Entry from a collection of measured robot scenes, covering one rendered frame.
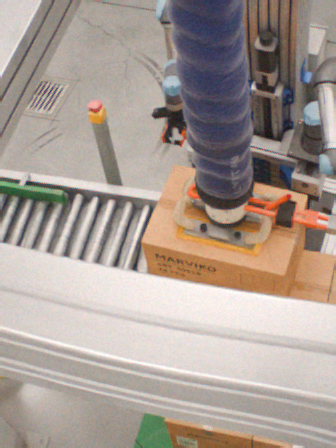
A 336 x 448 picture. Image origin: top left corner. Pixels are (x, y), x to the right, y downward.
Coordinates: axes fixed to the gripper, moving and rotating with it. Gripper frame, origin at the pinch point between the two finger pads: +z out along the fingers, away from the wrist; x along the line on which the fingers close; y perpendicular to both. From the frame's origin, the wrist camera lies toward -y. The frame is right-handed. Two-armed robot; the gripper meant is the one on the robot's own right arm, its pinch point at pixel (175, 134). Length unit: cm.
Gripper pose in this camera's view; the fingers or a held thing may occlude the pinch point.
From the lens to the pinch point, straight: 328.8
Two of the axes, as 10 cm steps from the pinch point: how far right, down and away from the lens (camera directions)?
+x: 3.3, -8.1, 4.8
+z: 1.0, 5.3, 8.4
